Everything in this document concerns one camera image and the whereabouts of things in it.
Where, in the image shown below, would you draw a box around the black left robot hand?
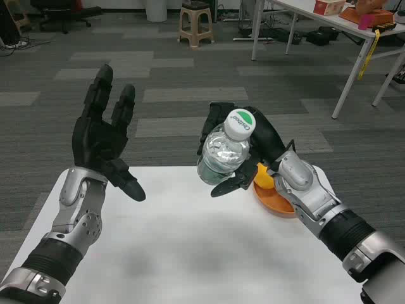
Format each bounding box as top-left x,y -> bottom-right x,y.
71,63 -> 147,202

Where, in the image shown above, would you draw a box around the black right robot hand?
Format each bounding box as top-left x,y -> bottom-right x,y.
196,101 -> 287,198

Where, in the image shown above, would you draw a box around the clear plastic water bottle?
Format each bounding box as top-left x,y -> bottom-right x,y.
196,108 -> 256,185

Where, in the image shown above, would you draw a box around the yellow orange fruit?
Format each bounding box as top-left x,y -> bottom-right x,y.
254,161 -> 274,190

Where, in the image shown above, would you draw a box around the orange round plate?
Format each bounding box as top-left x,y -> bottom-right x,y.
252,177 -> 299,219

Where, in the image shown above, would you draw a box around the white desk foot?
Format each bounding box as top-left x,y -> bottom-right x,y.
233,36 -> 275,42

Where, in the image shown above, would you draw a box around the black floor power adapters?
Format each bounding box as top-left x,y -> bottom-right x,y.
268,27 -> 305,46

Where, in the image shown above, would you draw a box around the black box on floor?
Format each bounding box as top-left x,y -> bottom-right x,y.
306,26 -> 340,47

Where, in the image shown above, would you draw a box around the white power strip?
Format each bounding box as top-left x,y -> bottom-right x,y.
0,39 -> 29,51

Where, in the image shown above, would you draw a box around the black office chair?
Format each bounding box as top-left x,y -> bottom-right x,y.
39,0 -> 103,34

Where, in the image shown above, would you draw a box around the beige plastic stool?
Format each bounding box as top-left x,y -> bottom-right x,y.
178,1 -> 215,51

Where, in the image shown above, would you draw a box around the yellow measuring tape strip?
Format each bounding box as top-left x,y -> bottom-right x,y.
357,28 -> 381,81

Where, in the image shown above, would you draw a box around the white background table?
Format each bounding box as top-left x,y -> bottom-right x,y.
251,0 -> 405,120

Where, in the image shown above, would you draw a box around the orange tissue box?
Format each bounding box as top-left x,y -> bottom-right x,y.
313,0 -> 347,16

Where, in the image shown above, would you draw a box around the white waste bin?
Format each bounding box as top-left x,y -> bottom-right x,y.
146,0 -> 175,18

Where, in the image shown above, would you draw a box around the orange tray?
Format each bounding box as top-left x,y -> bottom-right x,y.
338,6 -> 395,28

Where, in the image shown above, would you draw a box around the black yellow hand tool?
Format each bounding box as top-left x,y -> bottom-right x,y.
370,22 -> 398,32

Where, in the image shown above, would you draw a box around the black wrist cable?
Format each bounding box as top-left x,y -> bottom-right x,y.
282,138 -> 297,156

